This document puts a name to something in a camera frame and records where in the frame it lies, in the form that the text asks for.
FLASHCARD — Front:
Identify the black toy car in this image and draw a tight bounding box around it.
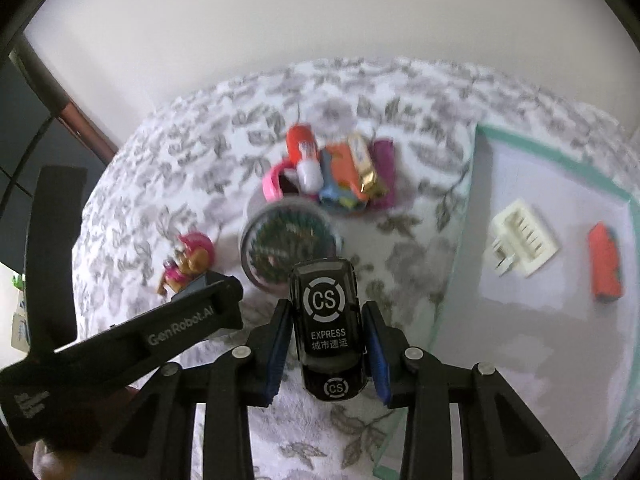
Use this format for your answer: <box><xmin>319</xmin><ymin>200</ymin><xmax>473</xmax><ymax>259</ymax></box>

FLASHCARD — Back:
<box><xmin>288</xmin><ymin>258</ymin><xmax>367</xmax><ymax>402</ymax></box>

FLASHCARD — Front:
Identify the pink brown puppy figure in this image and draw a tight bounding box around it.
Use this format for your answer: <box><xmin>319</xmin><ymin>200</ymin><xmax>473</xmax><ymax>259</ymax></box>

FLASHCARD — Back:
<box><xmin>156</xmin><ymin>231</ymin><xmax>216</xmax><ymax>297</ymax></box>

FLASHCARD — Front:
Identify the round tin of beads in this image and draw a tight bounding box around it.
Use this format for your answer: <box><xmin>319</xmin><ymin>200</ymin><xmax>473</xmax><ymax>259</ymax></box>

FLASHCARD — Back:
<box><xmin>239</xmin><ymin>197</ymin><xmax>342</xmax><ymax>295</ymax></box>

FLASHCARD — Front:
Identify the purple bar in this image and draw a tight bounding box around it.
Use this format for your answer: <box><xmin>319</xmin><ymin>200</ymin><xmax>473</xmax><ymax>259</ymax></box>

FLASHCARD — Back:
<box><xmin>370</xmin><ymin>139</ymin><xmax>397</xmax><ymax>210</ymax></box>

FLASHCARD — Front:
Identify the pink bracelet band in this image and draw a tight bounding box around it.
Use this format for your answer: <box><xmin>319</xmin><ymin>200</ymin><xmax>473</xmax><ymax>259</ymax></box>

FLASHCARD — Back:
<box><xmin>262</xmin><ymin>158</ymin><xmax>300</xmax><ymax>203</ymax></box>

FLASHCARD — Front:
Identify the white plug adapter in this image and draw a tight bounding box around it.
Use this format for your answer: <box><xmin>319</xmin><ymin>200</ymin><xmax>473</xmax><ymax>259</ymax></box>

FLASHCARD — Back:
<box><xmin>484</xmin><ymin>200</ymin><xmax>560</xmax><ymax>278</ymax></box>

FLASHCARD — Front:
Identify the red white glue bottle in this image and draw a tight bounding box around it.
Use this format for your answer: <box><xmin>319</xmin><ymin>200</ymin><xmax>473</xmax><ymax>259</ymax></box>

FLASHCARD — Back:
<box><xmin>286</xmin><ymin>124</ymin><xmax>323</xmax><ymax>195</ymax></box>

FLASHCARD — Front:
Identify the orange blue puzzle block toy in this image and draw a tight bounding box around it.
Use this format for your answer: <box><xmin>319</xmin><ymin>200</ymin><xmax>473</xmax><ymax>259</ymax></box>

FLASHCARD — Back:
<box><xmin>587</xmin><ymin>222</ymin><xmax>624</xmax><ymax>302</ymax></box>

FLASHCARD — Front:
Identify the teal cardboard box lid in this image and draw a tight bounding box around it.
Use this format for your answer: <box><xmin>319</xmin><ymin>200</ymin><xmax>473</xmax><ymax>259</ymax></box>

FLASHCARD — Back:
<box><xmin>372</xmin><ymin>122</ymin><xmax>640</xmax><ymax>480</ymax></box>

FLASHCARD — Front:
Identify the floral white blanket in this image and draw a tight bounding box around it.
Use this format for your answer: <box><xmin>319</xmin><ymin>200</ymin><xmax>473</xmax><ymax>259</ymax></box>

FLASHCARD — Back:
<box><xmin>69</xmin><ymin>56</ymin><xmax>640</xmax><ymax>480</ymax></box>

